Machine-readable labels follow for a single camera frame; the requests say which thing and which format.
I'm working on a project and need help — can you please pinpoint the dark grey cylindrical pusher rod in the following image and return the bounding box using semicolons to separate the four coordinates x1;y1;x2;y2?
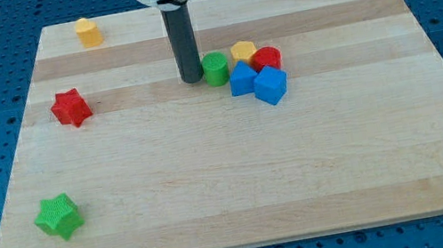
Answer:
161;4;203;84

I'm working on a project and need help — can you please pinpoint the green cylinder block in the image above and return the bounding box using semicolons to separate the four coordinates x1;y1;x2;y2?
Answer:
201;52;229;87

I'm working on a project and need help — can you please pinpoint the yellow hexagon block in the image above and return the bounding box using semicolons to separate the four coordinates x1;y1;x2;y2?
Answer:
230;41;257;64

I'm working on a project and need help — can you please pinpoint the blue triangular block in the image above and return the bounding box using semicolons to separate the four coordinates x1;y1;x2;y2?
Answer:
230;61;257;97

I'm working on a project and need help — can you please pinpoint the yellow heart block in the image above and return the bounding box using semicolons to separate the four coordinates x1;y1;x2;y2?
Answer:
74;18;104;49

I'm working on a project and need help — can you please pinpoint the red cylinder block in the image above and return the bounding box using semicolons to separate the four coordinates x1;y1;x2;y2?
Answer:
251;46;282;72

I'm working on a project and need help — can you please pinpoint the blue cube block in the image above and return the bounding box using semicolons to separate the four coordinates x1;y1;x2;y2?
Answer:
254;66;287;106

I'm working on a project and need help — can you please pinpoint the red star block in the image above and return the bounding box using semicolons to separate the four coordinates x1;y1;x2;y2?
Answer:
51;88;93;127

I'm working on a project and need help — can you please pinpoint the light wooden board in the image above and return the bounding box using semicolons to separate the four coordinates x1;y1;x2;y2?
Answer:
0;0;443;248

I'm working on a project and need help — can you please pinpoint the green star block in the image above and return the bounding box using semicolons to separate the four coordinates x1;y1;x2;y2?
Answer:
34;193;85;241

